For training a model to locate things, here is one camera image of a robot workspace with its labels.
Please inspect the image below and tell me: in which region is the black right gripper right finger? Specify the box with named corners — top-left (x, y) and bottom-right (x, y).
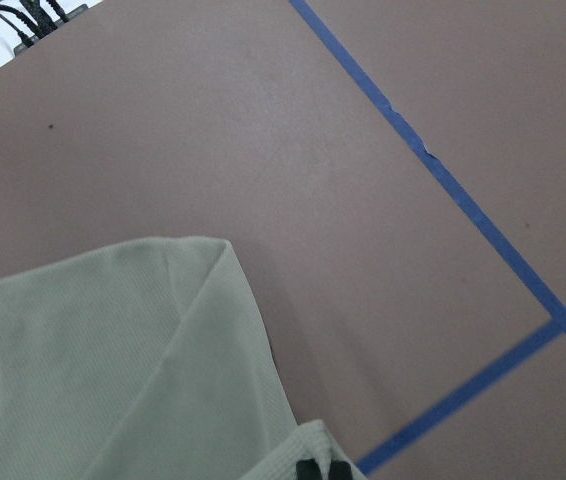
top-left (328, 460), bottom-right (352, 480)

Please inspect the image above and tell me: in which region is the olive green long-sleeve shirt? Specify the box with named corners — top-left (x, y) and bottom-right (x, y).
top-left (0, 237), bottom-right (361, 479)

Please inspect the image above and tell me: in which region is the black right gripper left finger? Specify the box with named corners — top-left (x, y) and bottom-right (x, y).
top-left (296, 460), bottom-right (321, 480)

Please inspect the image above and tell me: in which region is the brown paper table cover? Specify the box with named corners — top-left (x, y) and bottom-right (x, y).
top-left (0, 1), bottom-right (566, 479)

